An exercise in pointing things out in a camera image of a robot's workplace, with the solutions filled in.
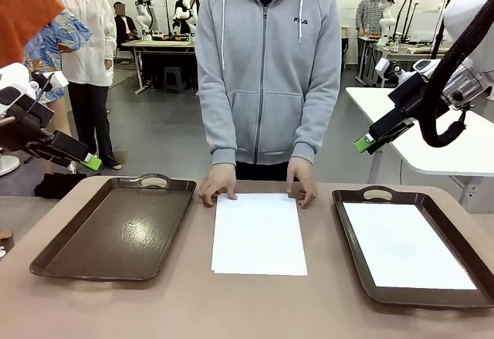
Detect grey sleeved right forearm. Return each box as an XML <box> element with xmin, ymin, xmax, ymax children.
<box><xmin>203</xmin><ymin>83</ymin><xmax>239</xmax><ymax>167</ymax></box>

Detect person in grey hoodie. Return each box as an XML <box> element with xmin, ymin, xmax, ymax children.
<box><xmin>195</xmin><ymin>0</ymin><xmax>343</xmax><ymax>181</ymax></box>

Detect black tripod pole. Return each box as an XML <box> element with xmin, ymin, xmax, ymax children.
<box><xmin>430</xmin><ymin>0</ymin><xmax>456</xmax><ymax>60</ymax></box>

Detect background work table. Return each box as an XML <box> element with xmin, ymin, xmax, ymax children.
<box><xmin>121</xmin><ymin>39</ymin><xmax>198</xmax><ymax>95</ymax></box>

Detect person in plaid shirt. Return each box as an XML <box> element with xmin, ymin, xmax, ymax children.
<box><xmin>354</xmin><ymin>0</ymin><xmax>387</xmax><ymax>73</ymax></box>

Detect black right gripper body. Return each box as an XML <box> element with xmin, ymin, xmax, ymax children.
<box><xmin>387</xmin><ymin>71</ymin><xmax>439</xmax><ymax>120</ymax></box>

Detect black sleeved cable bundle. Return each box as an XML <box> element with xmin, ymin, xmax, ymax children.
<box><xmin>418</xmin><ymin>0</ymin><xmax>494</xmax><ymax>147</ymax></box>

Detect person in white jacket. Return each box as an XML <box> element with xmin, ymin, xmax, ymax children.
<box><xmin>49</xmin><ymin>0</ymin><xmax>123</xmax><ymax>171</ymax></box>

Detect grey sleeved left forearm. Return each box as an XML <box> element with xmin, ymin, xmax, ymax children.
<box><xmin>291</xmin><ymin>83</ymin><xmax>337</xmax><ymax>162</ymax></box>

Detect person's right hand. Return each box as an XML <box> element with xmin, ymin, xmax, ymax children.
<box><xmin>198</xmin><ymin>163</ymin><xmax>239</xmax><ymax>208</ymax></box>

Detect brown plastic serving tray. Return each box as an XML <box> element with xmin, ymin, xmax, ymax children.
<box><xmin>331</xmin><ymin>185</ymin><xmax>494</xmax><ymax>309</ymax></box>
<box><xmin>29</xmin><ymin>172</ymin><xmax>198</xmax><ymax>282</ymax></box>

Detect white rounded table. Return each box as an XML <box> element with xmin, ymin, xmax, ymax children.
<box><xmin>345</xmin><ymin>86</ymin><xmax>494</xmax><ymax>215</ymax></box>

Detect steel top background table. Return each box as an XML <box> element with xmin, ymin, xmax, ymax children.
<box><xmin>358</xmin><ymin>36</ymin><xmax>451</xmax><ymax>89</ymax></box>

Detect grey plastic stool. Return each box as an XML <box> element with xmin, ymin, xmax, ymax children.
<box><xmin>164</xmin><ymin>66</ymin><xmax>184</xmax><ymax>93</ymax></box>

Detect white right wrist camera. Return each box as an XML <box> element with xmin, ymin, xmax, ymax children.
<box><xmin>374</xmin><ymin>57</ymin><xmax>404</xmax><ymax>83</ymax></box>

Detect person's left hand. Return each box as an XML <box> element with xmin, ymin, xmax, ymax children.
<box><xmin>286</xmin><ymin>157</ymin><xmax>318</xmax><ymax>209</ymax></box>

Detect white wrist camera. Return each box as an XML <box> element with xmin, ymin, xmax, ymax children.
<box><xmin>29</xmin><ymin>70</ymin><xmax>69</xmax><ymax>90</ymax></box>
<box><xmin>374</xmin><ymin>57</ymin><xmax>404</xmax><ymax>83</ymax></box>

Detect white chair base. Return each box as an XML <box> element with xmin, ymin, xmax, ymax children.
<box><xmin>0</xmin><ymin>155</ymin><xmax>21</xmax><ymax>178</ymax></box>

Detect seated person in dark clothes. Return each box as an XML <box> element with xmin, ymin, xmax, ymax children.
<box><xmin>113</xmin><ymin>2</ymin><xmax>140</xmax><ymax>45</ymax></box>

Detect black bag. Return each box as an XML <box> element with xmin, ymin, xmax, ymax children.
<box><xmin>33</xmin><ymin>171</ymin><xmax>89</xmax><ymax>201</ymax></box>

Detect black tripod stand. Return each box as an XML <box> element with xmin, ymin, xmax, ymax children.
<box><xmin>391</xmin><ymin>0</ymin><xmax>421</xmax><ymax>45</ymax></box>

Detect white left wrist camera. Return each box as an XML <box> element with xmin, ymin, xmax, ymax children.
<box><xmin>29</xmin><ymin>70</ymin><xmax>69</xmax><ymax>90</ymax></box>

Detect person in orange floral clothes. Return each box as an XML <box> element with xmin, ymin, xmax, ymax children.
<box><xmin>0</xmin><ymin>0</ymin><xmax>93</xmax><ymax>174</ymax></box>

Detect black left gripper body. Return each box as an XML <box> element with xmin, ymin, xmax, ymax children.
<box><xmin>0</xmin><ymin>95</ymin><xmax>55</xmax><ymax>151</ymax></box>

